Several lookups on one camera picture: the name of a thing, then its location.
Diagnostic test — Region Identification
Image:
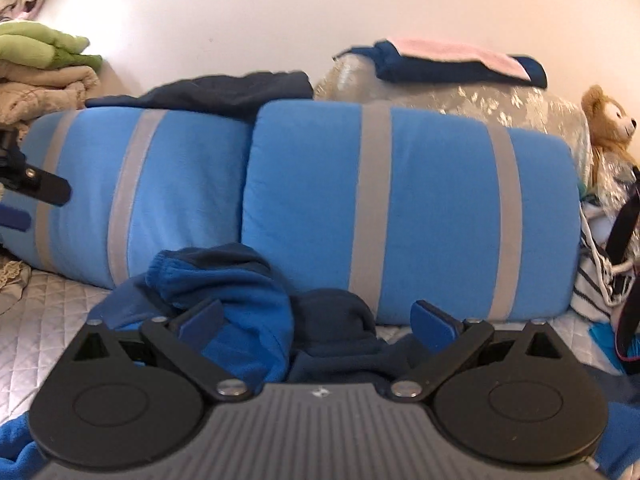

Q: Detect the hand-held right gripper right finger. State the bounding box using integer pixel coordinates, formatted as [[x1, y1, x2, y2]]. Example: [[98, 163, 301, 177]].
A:
[[390, 300, 566, 403]]

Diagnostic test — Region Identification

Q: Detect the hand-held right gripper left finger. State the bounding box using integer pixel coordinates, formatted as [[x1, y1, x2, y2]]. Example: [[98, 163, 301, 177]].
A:
[[72, 299, 251, 402]]

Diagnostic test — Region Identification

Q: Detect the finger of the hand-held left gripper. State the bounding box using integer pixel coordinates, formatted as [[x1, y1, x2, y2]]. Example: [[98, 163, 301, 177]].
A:
[[0, 129, 72, 208], [0, 204, 33, 234]]

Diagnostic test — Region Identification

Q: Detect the blue and navy fleece jacket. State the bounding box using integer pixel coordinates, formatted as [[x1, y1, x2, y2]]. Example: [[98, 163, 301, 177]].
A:
[[0, 242, 640, 480]]

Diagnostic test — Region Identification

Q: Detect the beige lace cloth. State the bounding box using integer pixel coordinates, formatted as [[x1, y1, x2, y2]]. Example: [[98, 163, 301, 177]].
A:
[[0, 249, 35, 313]]

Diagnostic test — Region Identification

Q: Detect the beige blanket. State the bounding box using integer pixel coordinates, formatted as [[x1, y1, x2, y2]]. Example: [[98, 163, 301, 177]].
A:
[[0, 62, 102, 133]]

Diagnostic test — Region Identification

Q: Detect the white quilted bed cover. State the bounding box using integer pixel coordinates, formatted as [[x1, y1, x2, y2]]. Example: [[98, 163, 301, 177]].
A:
[[0, 265, 628, 428]]

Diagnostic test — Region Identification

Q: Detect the blue pillow with grey stripes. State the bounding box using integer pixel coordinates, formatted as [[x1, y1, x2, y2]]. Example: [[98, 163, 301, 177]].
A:
[[14, 106, 257, 292], [241, 100, 582, 326]]

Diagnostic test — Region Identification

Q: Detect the green cloth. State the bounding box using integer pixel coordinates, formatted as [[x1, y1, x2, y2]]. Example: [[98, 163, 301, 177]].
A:
[[0, 20, 104, 74]]

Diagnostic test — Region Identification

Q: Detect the striped tote bag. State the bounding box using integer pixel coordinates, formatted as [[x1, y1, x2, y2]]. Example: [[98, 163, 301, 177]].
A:
[[570, 195, 640, 327]]

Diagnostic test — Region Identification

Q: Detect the turquoise cloth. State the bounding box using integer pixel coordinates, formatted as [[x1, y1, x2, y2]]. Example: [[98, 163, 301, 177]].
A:
[[584, 320, 640, 377]]

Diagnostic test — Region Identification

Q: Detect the dark navy garment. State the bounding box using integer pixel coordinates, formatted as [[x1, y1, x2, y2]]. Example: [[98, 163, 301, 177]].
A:
[[85, 71, 315, 122]]

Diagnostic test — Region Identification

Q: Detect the silver floral bundle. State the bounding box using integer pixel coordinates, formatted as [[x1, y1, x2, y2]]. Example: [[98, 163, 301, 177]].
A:
[[314, 45, 594, 187]]

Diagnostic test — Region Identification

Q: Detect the clear plastic bag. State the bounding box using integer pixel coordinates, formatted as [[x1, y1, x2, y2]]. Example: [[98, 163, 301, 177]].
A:
[[594, 152, 640, 213]]

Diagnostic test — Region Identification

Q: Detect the navy and pink folded cloth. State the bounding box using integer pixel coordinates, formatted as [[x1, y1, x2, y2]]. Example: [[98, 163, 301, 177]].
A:
[[350, 37, 549, 89]]

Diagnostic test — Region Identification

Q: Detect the brown teddy bear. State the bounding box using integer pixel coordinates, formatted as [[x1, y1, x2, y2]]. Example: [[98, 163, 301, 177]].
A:
[[580, 85, 640, 192]]

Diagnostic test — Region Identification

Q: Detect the black strap bag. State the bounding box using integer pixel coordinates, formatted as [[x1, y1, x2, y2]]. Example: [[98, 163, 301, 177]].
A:
[[604, 165, 640, 362]]

